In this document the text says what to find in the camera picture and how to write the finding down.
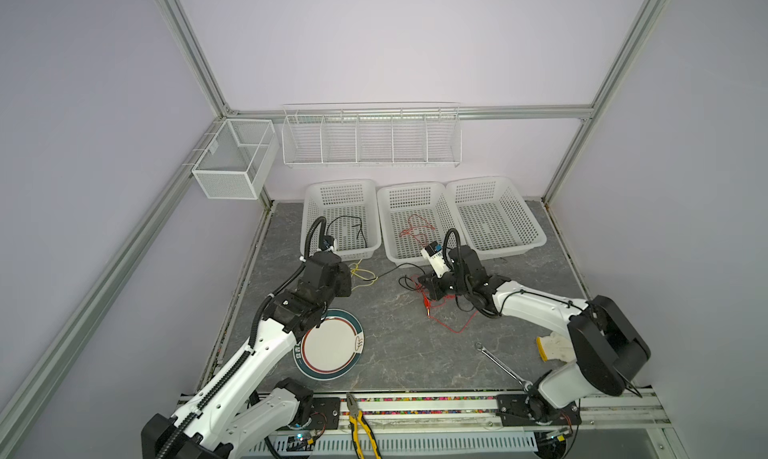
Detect yellow cable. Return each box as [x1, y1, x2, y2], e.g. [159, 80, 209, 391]
[349, 259, 379, 289]

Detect red cable with clips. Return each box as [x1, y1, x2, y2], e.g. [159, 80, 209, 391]
[416, 281, 480, 334]

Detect black cable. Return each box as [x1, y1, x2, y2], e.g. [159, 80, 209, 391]
[326, 214, 370, 250]

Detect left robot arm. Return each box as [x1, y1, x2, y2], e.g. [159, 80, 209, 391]
[140, 250, 351, 458]

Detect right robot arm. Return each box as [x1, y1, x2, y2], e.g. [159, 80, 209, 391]
[418, 242, 651, 424]

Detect right white plastic basket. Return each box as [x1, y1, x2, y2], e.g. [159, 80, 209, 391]
[446, 176, 547, 261]

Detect white plastic basket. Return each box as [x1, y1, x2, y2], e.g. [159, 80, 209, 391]
[376, 182, 468, 265]
[299, 179, 382, 262]
[446, 176, 547, 261]

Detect left white plastic basket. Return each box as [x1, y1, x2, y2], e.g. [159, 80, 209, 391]
[299, 179, 382, 262]

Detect green rimmed white plate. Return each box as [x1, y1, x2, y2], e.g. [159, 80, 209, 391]
[293, 309, 365, 381]

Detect middle white plastic basket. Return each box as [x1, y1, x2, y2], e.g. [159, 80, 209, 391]
[376, 182, 468, 265]

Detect white yellow work glove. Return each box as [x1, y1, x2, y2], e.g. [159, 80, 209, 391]
[536, 333, 576, 363]

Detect silver wrench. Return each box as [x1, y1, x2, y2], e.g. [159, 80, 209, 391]
[474, 342, 533, 391]

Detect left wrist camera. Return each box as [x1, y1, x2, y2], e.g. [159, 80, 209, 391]
[318, 234, 336, 252]

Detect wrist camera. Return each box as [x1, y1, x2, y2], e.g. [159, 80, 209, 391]
[421, 241, 450, 278]
[318, 234, 336, 252]

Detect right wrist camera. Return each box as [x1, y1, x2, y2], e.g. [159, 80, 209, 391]
[421, 241, 450, 278]

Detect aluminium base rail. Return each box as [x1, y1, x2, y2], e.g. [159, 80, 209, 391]
[164, 389, 673, 439]

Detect white wire wall shelf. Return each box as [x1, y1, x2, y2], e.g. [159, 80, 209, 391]
[281, 102, 463, 167]

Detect yellow handled pliers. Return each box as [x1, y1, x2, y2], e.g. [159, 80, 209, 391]
[346, 392, 383, 459]

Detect white mesh wall box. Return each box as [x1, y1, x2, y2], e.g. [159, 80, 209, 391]
[192, 119, 279, 200]

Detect white vented cable duct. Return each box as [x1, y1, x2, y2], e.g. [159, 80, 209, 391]
[239, 433, 539, 458]

